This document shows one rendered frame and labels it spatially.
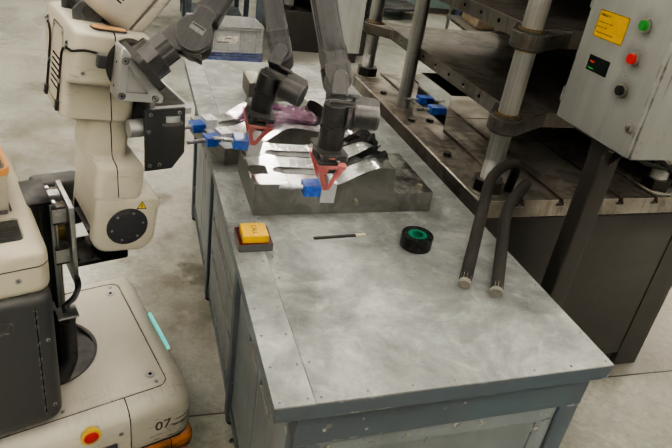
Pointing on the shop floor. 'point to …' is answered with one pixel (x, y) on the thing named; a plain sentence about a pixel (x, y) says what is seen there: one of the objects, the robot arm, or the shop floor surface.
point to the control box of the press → (615, 102)
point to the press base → (597, 267)
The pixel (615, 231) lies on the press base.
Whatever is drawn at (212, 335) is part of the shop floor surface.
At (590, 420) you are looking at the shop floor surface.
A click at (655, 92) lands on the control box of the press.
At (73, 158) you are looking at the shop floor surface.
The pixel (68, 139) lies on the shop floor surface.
